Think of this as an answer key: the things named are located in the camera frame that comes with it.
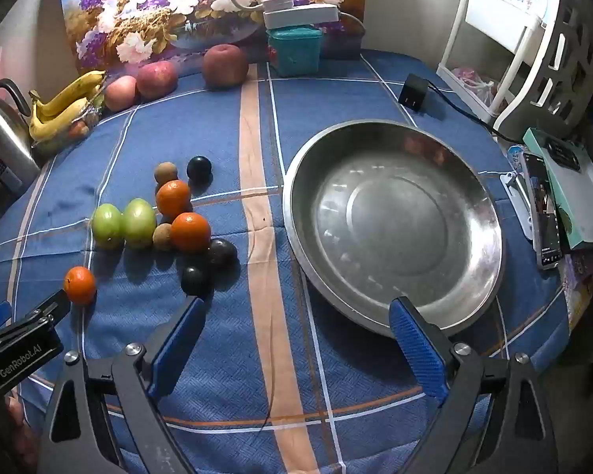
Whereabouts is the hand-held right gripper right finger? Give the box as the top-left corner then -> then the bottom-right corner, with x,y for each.
388,296 -> 559,474

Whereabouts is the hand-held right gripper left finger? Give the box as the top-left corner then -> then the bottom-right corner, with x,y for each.
44,296 -> 208,474

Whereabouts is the orange tangerine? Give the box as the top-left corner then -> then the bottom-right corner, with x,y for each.
63,267 -> 97,305
156,180 -> 193,218
171,212 -> 212,252

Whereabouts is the dark plum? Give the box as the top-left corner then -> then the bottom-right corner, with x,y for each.
181,266 -> 211,297
208,238 -> 239,270
186,156 -> 213,184

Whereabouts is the green jujube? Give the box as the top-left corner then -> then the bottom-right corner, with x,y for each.
91,203 -> 125,249
122,198 -> 157,249

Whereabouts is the stainless steel basin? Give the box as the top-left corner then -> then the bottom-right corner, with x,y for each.
283,119 -> 505,339

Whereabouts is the blue plaid tablecloth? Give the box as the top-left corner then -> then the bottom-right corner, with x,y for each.
0,49 -> 574,474

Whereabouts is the stainless steel kettle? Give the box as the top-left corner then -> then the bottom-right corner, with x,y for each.
0,79 -> 43,193

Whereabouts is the white phone stand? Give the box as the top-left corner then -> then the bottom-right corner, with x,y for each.
499,172 -> 534,242

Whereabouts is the purple printed booklet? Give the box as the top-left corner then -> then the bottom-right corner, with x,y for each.
558,247 -> 593,317

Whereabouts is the clear plastic food tray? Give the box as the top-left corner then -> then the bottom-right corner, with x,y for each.
34,103 -> 102,155

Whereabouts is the black smartphone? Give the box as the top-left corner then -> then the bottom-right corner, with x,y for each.
521,150 -> 564,270

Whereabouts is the bunch of yellow bananas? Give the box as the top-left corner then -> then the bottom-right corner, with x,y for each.
28,70 -> 107,141

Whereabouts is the teal cardboard box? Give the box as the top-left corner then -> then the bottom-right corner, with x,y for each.
523,127 -> 593,250

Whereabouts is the pink apple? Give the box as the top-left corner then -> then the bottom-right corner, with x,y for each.
104,75 -> 139,112

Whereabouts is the black power adapter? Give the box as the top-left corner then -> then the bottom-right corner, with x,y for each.
398,74 -> 430,113

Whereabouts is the pink plastic bag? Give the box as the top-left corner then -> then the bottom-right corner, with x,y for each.
449,66 -> 500,109

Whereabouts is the large dark red apple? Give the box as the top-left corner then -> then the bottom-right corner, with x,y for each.
202,44 -> 249,90

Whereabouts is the white plastic rack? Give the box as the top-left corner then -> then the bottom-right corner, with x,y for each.
436,0 -> 593,144

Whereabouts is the flower painting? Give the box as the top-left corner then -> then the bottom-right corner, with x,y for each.
59,0 -> 367,77

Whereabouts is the teal plastic container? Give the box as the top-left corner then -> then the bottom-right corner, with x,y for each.
267,27 -> 323,77

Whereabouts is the black adapter cable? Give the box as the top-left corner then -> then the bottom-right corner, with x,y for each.
425,84 -> 527,145

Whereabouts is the white power cable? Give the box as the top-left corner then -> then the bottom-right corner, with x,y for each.
337,10 -> 366,35

